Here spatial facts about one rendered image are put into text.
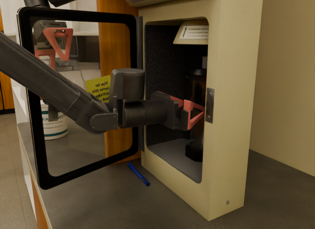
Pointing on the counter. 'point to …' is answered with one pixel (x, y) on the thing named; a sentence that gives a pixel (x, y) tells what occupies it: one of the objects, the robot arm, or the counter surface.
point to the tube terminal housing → (219, 166)
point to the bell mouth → (193, 32)
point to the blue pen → (138, 174)
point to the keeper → (209, 105)
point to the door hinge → (140, 69)
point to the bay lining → (168, 73)
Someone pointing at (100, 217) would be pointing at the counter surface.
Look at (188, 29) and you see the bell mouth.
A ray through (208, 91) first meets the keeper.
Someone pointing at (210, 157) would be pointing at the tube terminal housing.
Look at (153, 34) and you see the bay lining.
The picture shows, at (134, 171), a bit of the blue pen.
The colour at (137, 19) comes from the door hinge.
